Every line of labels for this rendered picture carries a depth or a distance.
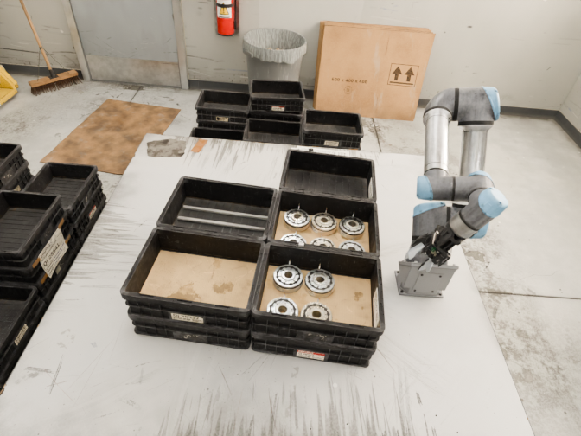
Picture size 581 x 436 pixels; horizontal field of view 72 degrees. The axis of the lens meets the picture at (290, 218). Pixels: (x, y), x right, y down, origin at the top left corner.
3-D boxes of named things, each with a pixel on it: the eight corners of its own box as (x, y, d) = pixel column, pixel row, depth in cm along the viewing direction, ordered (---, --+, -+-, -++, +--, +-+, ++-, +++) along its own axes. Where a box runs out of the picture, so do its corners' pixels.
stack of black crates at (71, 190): (64, 205, 259) (46, 161, 236) (111, 208, 260) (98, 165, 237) (33, 250, 230) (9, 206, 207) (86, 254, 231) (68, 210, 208)
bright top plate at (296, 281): (303, 266, 143) (303, 266, 142) (302, 289, 135) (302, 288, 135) (275, 264, 143) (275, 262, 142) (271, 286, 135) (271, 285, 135)
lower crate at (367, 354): (367, 297, 155) (373, 277, 146) (369, 370, 133) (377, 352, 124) (264, 282, 156) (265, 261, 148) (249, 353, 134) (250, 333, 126)
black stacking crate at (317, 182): (368, 180, 191) (373, 160, 183) (370, 222, 169) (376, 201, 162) (285, 169, 193) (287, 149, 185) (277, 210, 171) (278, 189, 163)
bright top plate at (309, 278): (333, 270, 143) (333, 269, 142) (335, 293, 135) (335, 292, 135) (304, 269, 142) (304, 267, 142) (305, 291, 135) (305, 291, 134)
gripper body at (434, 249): (418, 253, 123) (446, 230, 116) (422, 238, 130) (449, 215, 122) (437, 268, 124) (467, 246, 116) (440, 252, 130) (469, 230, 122)
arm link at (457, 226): (459, 206, 120) (481, 222, 120) (448, 215, 122) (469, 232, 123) (457, 219, 114) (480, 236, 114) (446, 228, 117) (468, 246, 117)
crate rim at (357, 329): (379, 261, 141) (380, 256, 139) (384, 336, 119) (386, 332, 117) (265, 246, 142) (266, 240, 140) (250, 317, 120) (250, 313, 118)
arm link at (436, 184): (422, 82, 146) (416, 185, 119) (455, 80, 143) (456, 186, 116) (421, 107, 155) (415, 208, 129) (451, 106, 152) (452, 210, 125)
